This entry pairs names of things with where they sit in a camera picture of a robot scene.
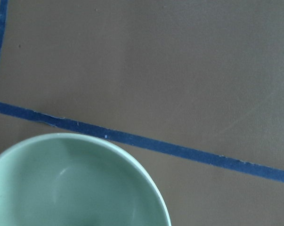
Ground green bowl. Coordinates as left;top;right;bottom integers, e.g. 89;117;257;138
0;133;171;226

